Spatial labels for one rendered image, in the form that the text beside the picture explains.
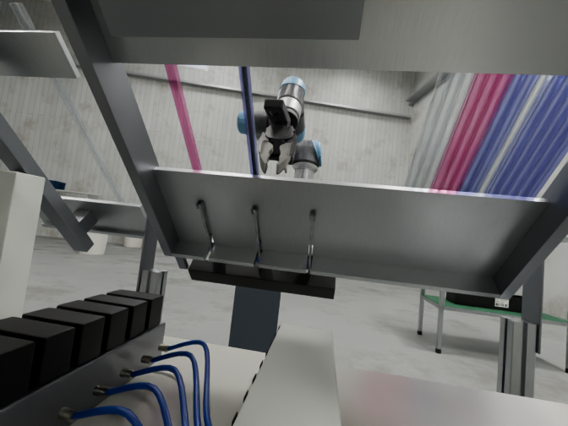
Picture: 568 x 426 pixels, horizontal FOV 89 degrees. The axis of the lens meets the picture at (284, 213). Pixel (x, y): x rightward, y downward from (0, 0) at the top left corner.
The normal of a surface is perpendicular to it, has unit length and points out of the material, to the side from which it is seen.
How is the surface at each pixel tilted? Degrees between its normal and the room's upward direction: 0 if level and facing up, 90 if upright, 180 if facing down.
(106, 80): 90
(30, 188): 90
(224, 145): 90
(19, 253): 90
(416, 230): 136
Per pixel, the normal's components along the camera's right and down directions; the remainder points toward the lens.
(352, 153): 0.11, -0.06
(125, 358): 0.99, 0.10
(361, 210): -0.17, 0.65
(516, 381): -0.13, -0.08
